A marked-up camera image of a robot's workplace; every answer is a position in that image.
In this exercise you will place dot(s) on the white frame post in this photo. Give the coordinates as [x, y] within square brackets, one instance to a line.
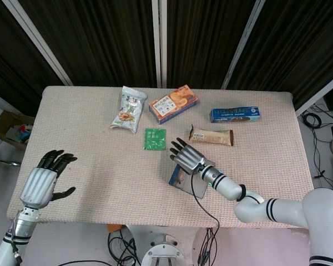
[322, 94]
[40, 44]
[243, 41]
[158, 41]

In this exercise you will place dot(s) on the blue cookie box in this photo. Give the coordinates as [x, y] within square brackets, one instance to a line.
[236, 113]

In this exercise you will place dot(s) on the green sachet packet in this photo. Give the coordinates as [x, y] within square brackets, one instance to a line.
[155, 139]

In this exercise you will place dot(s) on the white snack bag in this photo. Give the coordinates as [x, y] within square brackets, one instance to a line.
[127, 110]

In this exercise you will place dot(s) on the dark blue snack box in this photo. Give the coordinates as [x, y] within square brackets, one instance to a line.
[187, 185]

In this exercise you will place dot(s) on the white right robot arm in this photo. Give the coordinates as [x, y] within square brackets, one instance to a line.
[227, 188]

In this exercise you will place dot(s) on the cardboard box with items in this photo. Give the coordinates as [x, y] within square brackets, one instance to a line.
[8, 124]

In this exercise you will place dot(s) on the brown snack bar wrapper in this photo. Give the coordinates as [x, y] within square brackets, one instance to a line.
[211, 136]

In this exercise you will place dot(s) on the orange biscuit box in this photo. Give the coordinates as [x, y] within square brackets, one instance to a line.
[172, 104]

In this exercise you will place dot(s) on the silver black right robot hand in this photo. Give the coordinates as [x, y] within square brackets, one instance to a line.
[190, 159]

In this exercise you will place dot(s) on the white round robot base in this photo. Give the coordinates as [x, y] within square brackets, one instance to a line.
[163, 249]

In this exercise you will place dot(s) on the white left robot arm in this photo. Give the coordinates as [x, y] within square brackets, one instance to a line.
[20, 225]

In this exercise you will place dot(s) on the metal chair leg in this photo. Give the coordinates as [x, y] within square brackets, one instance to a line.
[2, 161]

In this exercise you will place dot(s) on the beige woven tablecloth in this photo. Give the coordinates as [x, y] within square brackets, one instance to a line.
[113, 188]

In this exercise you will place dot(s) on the black pleated curtain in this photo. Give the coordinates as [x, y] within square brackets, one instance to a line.
[199, 41]
[5, 55]
[294, 41]
[100, 41]

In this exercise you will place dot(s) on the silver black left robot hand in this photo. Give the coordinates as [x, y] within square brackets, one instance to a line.
[39, 185]

